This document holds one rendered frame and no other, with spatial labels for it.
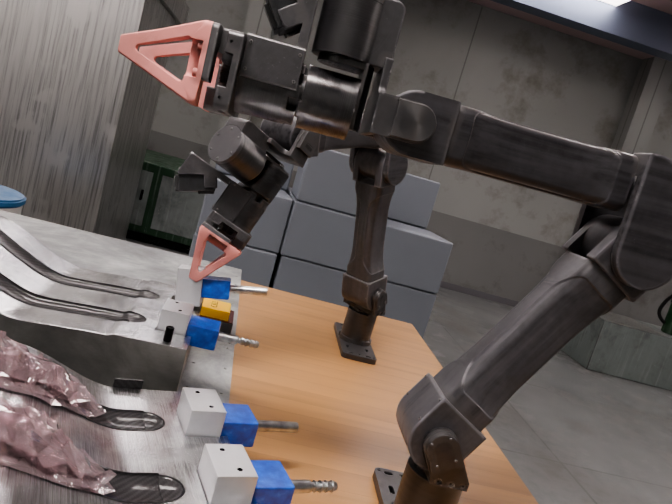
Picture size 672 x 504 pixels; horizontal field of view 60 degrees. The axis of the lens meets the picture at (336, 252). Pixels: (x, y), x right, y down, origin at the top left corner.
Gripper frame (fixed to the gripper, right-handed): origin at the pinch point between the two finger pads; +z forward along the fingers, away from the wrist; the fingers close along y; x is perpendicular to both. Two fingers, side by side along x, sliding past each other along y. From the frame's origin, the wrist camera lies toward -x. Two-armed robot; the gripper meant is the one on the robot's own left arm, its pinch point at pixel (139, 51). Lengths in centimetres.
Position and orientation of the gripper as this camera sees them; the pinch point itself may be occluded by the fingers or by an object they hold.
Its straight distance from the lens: 56.6
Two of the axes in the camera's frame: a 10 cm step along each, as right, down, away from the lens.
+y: 0.8, 1.8, -9.8
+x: -2.5, 9.6, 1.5
